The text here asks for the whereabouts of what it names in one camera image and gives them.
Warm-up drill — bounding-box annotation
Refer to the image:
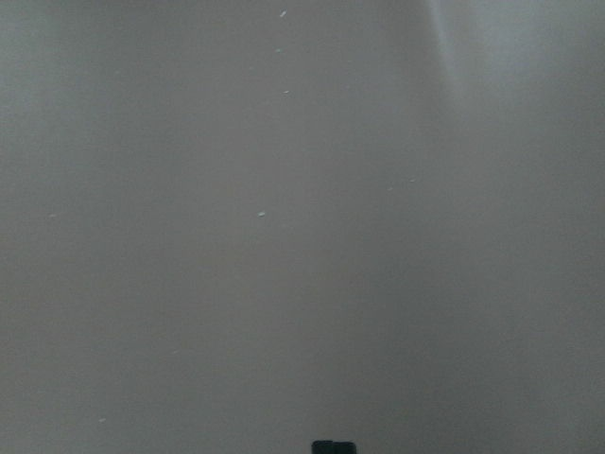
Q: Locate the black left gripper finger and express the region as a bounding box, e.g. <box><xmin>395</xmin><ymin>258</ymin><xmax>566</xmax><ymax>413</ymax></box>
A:
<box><xmin>311</xmin><ymin>440</ymin><xmax>355</xmax><ymax>454</ymax></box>

